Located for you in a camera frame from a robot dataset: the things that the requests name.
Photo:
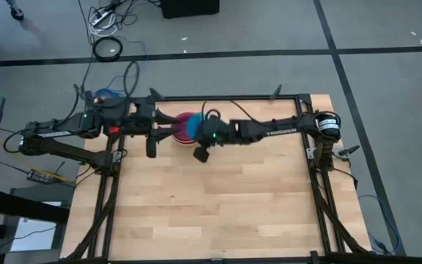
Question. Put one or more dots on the white power strip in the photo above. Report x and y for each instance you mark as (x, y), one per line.
(103, 20)

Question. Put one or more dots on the black caster wheel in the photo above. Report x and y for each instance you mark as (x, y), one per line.
(17, 14)

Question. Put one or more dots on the purple plastic bowl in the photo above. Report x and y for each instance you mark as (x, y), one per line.
(182, 122)

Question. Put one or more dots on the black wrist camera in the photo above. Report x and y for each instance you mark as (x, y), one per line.
(200, 154)
(151, 148)

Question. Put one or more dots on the black furniture beam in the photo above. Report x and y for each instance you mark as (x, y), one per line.
(20, 207)

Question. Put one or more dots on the blue plastic bowl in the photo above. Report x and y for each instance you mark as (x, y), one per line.
(193, 126)

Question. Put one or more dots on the black box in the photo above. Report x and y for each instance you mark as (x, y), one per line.
(189, 8)

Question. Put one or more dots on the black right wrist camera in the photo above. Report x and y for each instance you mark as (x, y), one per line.
(200, 154)

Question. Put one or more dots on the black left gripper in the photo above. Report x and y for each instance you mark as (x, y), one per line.
(141, 117)

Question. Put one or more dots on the pink plastic bowl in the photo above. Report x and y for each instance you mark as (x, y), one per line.
(182, 139)

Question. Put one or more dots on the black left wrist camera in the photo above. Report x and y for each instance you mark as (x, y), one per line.
(151, 148)

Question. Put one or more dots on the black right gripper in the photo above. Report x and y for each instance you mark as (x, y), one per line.
(214, 132)

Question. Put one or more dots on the black aluminium table frame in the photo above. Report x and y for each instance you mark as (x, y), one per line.
(106, 205)

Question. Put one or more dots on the small black device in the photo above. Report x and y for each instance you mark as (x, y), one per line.
(40, 177)

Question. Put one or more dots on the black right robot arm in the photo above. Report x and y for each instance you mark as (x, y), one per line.
(269, 128)

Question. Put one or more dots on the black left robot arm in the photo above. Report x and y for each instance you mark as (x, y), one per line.
(57, 130)

